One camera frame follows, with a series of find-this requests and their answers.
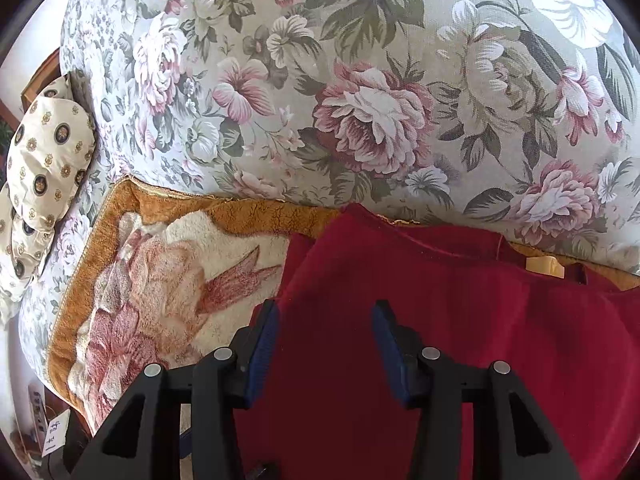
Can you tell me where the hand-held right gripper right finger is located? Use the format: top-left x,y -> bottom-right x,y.
371,300 -> 583,480

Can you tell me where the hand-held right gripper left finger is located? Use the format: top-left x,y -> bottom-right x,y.
65,299 -> 281,480

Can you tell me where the dark red sweater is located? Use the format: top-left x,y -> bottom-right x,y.
240,203 -> 640,480

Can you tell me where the plush floral orange-edged blanket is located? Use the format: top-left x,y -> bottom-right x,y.
45,177 -> 640,441

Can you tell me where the white paper label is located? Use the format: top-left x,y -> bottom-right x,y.
42,410 -> 71,457

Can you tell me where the white power strip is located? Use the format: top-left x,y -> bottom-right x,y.
27,384 -> 49,433

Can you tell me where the cream medallion print pillow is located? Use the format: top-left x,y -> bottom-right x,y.
7,76 -> 97,233
0,195 -> 58,311

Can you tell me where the floral upholstered sofa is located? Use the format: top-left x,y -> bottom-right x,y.
20,0 -> 640,391

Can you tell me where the wooden frame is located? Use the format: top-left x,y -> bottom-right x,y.
20,50 -> 63,111

